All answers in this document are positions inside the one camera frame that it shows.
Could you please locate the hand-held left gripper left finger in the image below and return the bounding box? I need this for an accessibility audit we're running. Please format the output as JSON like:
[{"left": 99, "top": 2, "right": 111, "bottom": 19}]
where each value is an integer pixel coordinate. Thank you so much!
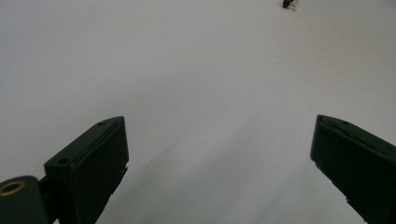
[{"left": 38, "top": 116, "right": 130, "bottom": 224}]

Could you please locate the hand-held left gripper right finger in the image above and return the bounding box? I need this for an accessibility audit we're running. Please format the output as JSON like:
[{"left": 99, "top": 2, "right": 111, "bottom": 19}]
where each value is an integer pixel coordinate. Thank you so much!
[{"left": 309, "top": 114, "right": 396, "bottom": 224}]

